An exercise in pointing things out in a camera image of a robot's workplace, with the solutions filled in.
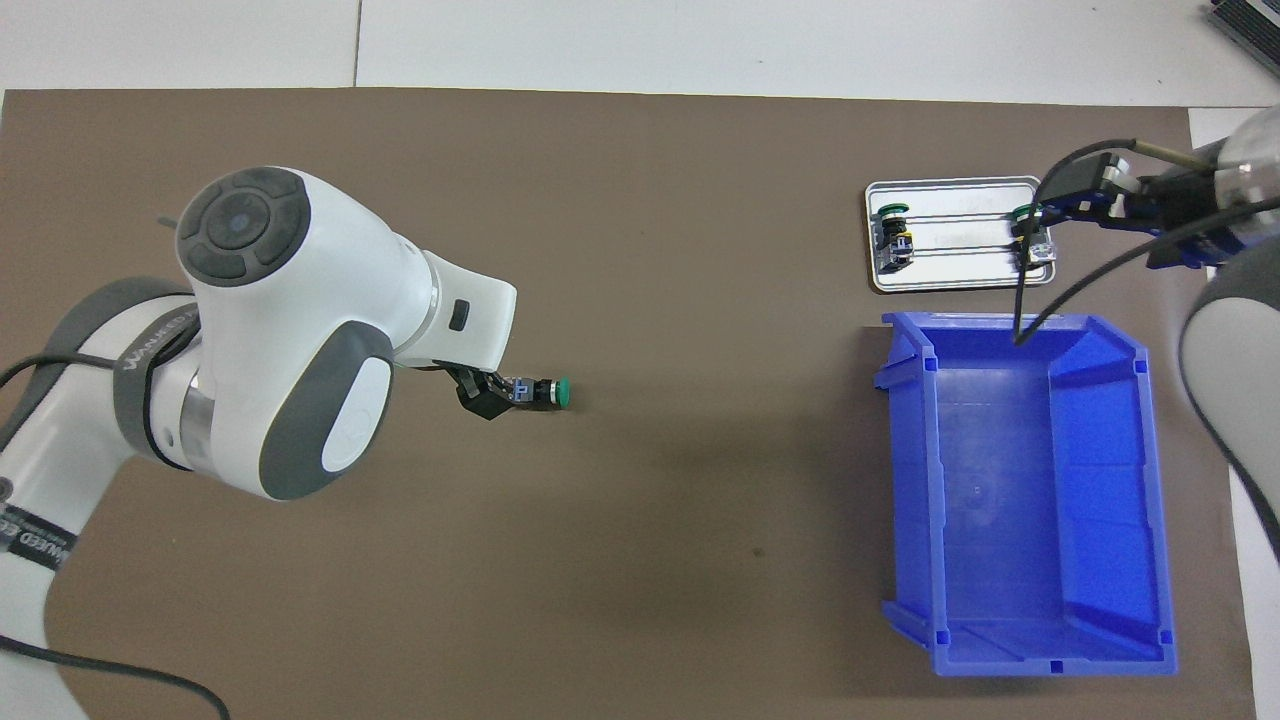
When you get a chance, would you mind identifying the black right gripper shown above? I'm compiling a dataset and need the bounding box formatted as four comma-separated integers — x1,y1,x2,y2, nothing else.
1035,153,1231,271

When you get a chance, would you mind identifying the green push button switch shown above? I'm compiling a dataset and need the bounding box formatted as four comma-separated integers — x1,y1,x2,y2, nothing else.
508,375,574,412
1010,203,1058,271
875,201,917,273

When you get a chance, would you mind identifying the silver metal tray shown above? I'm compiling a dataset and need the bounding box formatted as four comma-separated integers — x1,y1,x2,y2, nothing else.
865,177,1059,293

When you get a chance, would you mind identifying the brown table mat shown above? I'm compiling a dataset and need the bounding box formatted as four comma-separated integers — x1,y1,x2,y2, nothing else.
0,88,1257,720

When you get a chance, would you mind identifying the grey ribbed device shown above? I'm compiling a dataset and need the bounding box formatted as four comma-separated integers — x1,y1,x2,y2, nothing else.
1205,0,1280,53

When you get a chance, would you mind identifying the blue plastic storage bin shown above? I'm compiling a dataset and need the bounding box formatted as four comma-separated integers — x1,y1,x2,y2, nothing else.
873,311,1179,678

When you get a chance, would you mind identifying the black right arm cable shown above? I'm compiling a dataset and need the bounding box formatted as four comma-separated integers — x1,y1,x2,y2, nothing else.
1012,138,1280,348

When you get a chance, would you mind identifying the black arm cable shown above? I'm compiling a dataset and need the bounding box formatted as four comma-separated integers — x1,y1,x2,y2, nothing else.
1012,138,1280,348
0,352,233,720

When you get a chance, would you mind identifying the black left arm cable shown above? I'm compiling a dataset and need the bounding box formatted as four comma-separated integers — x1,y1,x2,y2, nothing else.
0,352,233,720

